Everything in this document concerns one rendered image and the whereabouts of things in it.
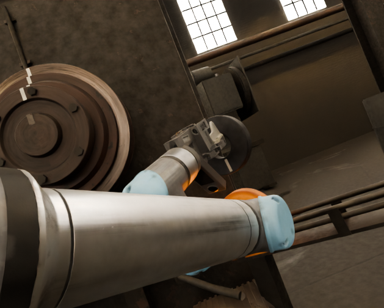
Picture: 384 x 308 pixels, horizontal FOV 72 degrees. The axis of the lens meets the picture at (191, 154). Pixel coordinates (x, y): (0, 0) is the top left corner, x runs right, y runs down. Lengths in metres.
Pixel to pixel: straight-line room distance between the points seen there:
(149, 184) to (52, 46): 0.87
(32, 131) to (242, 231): 0.67
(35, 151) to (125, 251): 0.67
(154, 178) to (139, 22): 0.81
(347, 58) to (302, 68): 1.27
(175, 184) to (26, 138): 0.52
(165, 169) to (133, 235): 0.26
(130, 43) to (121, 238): 0.97
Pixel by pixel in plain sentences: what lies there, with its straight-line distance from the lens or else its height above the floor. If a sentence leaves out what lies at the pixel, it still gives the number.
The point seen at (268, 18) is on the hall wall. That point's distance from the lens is 8.35.
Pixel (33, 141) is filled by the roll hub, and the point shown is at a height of 1.10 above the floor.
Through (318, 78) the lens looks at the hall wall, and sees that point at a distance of 8.20.
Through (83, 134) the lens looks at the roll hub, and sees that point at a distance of 0.80.
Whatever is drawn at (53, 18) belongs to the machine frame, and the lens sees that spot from 1.23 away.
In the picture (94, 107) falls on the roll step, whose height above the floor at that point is 1.15.
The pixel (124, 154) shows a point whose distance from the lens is 0.85.
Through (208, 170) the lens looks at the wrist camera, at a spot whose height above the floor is 0.86.
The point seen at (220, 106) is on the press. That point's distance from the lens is 5.05.
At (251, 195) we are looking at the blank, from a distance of 0.67.
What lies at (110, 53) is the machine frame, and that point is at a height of 1.38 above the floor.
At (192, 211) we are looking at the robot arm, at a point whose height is 0.85.
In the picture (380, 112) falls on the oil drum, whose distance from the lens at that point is 3.03.
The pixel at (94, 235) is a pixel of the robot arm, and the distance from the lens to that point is 0.17.
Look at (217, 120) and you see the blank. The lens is 0.68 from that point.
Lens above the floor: 0.88
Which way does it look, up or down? 2 degrees up
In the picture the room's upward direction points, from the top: 21 degrees counter-clockwise
